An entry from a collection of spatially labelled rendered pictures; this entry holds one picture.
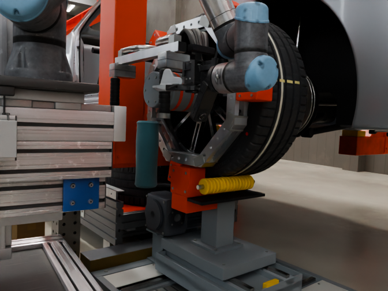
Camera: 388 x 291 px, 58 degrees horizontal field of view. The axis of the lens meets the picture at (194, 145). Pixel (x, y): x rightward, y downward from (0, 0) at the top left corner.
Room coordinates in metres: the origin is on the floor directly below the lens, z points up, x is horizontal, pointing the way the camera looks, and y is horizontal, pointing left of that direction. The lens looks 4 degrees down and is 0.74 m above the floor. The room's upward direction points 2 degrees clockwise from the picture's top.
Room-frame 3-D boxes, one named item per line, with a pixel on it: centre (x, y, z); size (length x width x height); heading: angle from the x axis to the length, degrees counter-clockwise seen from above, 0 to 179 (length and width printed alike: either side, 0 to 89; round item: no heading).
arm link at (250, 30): (0.83, -0.12, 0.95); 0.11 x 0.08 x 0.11; 11
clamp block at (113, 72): (1.37, 0.29, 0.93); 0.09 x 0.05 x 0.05; 129
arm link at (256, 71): (0.81, -0.12, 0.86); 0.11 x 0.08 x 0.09; 39
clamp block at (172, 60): (1.10, 0.07, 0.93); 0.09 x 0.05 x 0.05; 129
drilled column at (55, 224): (1.62, 0.58, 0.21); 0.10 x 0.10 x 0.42; 39
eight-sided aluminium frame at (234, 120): (1.37, 0.02, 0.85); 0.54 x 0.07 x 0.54; 39
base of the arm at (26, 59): (0.85, 0.38, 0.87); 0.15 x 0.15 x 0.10
